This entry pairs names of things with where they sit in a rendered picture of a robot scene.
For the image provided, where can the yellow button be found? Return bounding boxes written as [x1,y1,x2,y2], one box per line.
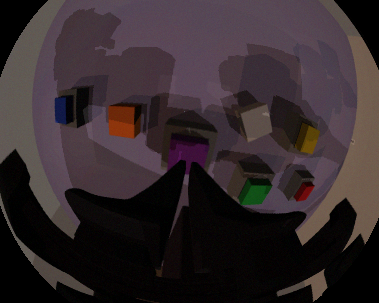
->
[279,110,320,156]

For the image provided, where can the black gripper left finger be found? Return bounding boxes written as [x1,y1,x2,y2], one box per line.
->
[64,160,185,271]

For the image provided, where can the red button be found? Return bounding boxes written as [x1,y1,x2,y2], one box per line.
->
[283,170,315,202]

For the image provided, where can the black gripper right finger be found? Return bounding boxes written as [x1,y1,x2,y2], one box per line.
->
[188,162,306,273]

